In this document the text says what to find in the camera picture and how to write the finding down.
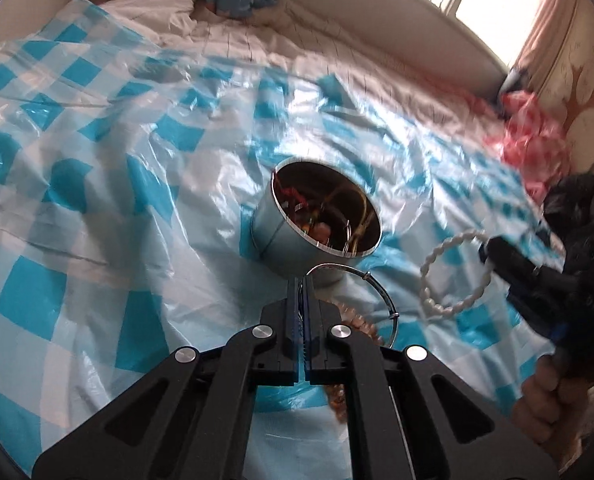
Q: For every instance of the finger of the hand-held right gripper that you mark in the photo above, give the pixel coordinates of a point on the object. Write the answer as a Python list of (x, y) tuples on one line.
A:
[(509, 260), (532, 312)]

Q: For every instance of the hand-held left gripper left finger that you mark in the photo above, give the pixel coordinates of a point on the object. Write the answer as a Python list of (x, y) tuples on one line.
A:
[(297, 350)]

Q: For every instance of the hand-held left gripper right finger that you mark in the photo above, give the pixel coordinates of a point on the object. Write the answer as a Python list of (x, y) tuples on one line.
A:
[(313, 360)]

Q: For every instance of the silver bangle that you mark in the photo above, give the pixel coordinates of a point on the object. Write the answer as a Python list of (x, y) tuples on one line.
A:
[(368, 275)]

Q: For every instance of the round metal tin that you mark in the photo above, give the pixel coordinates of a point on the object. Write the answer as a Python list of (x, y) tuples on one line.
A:
[(277, 230)]

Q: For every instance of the pile of jewelry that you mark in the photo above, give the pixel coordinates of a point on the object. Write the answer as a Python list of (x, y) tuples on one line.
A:
[(322, 230)]

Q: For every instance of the person's right hand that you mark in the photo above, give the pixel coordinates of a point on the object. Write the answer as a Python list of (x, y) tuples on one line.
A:
[(547, 400)]

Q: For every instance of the black plastic bag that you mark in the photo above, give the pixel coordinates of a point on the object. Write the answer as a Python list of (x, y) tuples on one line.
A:
[(574, 200)]

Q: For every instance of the pink checkered plastic bag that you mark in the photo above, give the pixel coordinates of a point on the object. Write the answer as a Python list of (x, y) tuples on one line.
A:
[(532, 145)]

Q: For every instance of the tree decorated headboard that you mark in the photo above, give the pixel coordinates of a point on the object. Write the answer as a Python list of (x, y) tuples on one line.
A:
[(587, 90)]

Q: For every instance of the pink and blue curtain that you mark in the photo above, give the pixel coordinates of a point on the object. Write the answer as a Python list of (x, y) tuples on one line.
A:
[(547, 25)]

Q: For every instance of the blue checkered plastic sheet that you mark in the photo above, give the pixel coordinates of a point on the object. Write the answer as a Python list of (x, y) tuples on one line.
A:
[(102, 210)]

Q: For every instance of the window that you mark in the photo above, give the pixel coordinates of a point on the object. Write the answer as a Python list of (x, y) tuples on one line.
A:
[(497, 5)]

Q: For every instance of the pink striped bedsheet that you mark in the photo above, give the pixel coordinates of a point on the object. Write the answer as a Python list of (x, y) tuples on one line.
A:
[(327, 45)]

